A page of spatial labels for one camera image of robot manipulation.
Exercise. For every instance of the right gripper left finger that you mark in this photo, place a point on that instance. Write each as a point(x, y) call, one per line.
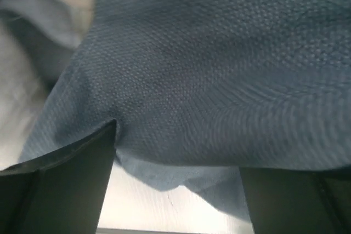
point(60, 192)

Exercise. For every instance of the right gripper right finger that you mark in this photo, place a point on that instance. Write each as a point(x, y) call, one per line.
point(286, 201)

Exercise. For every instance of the blue beige striped pillowcase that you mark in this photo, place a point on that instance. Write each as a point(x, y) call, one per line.
point(200, 88)

